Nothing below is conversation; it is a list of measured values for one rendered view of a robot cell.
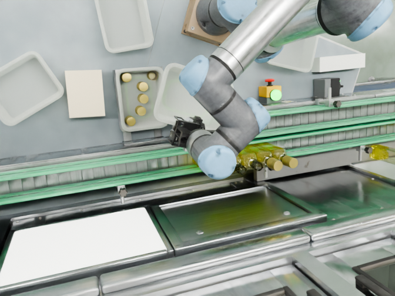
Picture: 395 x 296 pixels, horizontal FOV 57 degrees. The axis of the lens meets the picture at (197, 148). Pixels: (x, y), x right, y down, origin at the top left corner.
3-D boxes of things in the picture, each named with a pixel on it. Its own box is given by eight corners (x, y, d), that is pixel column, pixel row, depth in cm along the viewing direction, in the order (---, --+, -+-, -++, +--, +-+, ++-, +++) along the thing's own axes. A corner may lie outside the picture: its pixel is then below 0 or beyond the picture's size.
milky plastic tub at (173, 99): (160, 61, 110) (167, 60, 102) (224, 82, 119) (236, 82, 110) (146, 116, 112) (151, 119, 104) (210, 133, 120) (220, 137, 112)
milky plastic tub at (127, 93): (119, 129, 138) (122, 133, 130) (112, 69, 133) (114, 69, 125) (163, 124, 144) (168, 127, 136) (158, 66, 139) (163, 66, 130)
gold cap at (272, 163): (265, 167, 120) (273, 171, 116) (267, 157, 120) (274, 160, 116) (275, 168, 122) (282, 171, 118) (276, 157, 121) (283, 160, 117)
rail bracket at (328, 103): (313, 105, 150) (334, 108, 138) (313, 87, 148) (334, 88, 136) (321, 104, 151) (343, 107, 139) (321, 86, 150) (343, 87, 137)
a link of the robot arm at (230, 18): (226, -17, 122) (242, -27, 110) (250, 14, 127) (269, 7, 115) (201, 8, 122) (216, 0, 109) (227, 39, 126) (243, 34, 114)
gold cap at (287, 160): (290, 154, 123) (298, 157, 118) (291, 164, 123) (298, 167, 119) (281, 156, 121) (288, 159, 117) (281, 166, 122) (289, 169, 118)
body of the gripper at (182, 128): (173, 113, 99) (185, 125, 88) (202, 120, 102) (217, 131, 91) (166, 140, 101) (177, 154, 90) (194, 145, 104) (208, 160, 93)
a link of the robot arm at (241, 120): (247, 86, 75) (210, 123, 76) (279, 122, 79) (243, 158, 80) (234, 82, 83) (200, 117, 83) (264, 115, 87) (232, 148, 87)
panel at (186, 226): (11, 238, 112) (-12, 304, 80) (9, 229, 111) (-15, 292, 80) (269, 189, 139) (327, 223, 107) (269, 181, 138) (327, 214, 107)
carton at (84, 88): (69, 115, 132) (69, 118, 125) (64, 70, 129) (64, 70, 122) (103, 113, 136) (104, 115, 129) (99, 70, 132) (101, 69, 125)
